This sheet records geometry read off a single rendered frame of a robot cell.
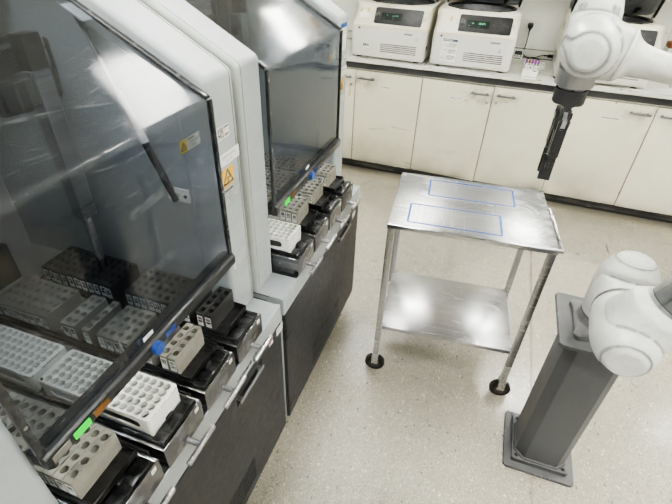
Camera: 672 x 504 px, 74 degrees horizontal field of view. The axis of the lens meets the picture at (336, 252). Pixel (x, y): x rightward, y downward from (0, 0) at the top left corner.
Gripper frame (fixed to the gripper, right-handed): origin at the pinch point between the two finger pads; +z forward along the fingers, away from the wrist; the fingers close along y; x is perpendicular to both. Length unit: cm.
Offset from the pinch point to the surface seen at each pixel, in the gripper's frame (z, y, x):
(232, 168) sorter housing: 0, -36, 75
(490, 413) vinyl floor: 120, 10, -13
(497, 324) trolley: 92, 36, -7
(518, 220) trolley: 38, 35, -2
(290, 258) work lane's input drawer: 40, -17, 69
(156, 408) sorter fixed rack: 34, -83, 70
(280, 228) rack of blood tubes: 34, -10, 75
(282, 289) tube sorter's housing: 47, -25, 68
